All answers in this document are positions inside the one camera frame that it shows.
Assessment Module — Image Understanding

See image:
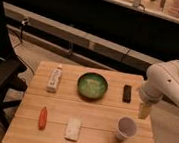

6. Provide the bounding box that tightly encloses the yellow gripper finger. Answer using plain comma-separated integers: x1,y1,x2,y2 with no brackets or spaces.
138,102,152,120

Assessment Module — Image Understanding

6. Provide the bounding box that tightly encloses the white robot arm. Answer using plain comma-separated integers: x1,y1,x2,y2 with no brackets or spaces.
138,60,179,120

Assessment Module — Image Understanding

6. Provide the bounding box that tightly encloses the black rectangular block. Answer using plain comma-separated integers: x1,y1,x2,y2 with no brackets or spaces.
122,85,132,103

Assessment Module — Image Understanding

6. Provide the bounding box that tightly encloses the white sponge block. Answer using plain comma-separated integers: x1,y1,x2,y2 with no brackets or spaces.
64,118,81,142

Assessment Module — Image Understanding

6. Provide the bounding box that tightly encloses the orange carrot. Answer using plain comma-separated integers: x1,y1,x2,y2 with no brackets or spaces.
38,107,47,130

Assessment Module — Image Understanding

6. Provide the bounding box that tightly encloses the wooden table board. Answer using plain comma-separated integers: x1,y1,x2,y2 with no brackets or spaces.
3,61,154,143

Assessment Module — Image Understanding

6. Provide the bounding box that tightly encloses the white tube bottle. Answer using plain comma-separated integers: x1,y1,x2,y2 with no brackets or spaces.
46,65,63,93

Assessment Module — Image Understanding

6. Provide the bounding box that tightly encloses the green bowl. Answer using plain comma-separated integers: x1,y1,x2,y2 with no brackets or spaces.
77,72,108,100

